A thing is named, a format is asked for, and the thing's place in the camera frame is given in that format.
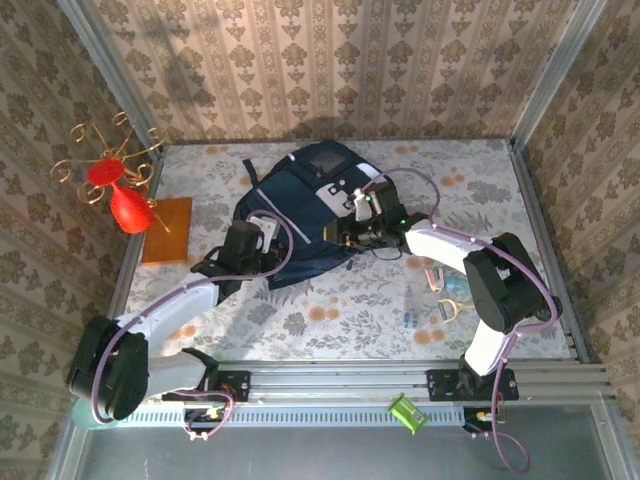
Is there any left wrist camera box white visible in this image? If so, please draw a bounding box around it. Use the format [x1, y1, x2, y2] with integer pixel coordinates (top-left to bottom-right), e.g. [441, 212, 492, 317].
[248, 214, 279, 251]

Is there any red plastic goblet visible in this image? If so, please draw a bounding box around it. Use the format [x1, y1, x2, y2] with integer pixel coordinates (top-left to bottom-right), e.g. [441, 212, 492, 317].
[87, 158, 154, 235]

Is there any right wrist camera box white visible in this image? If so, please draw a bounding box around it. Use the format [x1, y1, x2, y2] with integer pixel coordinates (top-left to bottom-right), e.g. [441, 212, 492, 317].
[343, 187, 370, 222]

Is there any cream Y-shaped peeler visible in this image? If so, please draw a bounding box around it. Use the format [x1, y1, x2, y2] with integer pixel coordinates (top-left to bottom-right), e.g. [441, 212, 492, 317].
[437, 298, 474, 325]

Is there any orange wooden board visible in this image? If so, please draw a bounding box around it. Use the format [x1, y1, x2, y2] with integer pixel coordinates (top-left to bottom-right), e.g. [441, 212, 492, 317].
[141, 196, 194, 266]

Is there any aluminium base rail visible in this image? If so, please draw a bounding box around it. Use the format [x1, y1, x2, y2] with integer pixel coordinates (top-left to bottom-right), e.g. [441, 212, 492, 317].
[77, 362, 614, 401]

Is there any navy blue backpack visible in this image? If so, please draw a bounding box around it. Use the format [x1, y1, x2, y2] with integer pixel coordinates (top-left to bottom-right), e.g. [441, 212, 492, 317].
[232, 139, 402, 292]

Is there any aluminium frame post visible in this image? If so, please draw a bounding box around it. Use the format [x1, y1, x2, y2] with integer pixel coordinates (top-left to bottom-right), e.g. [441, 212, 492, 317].
[57, 0, 169, 156]
[509, 0, 609, 147]

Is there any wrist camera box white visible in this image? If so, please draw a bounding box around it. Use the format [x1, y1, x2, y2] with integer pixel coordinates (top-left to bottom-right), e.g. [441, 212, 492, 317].
[343, 187, 370, 222]
[248, 214, 279, 251]

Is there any gold wire stand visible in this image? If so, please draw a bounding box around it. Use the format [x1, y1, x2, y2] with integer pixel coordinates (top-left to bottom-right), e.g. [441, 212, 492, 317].
[49, 110, 174, 234]

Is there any green packet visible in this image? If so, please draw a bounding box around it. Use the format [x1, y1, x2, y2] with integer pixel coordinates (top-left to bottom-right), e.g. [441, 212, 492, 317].
[388, 393, 431, 436]

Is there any teal green cup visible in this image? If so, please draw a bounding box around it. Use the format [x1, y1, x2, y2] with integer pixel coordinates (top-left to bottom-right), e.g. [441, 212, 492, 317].
[71, 398, 122, 431]

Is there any white slotted cable duct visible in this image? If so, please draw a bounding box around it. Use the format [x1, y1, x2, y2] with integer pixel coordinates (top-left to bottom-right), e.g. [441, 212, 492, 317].
[122, 403, 466, 429]

